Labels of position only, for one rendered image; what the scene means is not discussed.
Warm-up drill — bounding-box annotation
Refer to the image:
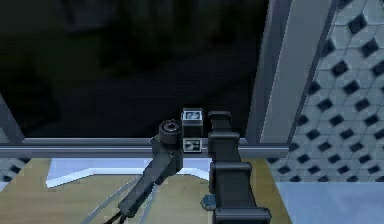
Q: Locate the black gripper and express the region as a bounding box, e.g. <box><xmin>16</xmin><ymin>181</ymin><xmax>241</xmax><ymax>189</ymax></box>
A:
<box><xmin>102</xmin><ymin>119</ymin><xmax>185</xmax><ymax>224</ymax></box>

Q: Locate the dark window with grey frame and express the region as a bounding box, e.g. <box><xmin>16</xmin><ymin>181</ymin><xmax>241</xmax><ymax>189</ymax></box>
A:
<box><xmin>0</xmin><ymin>0</ymin><xmax>338</xmax><ymax>160</ymax></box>

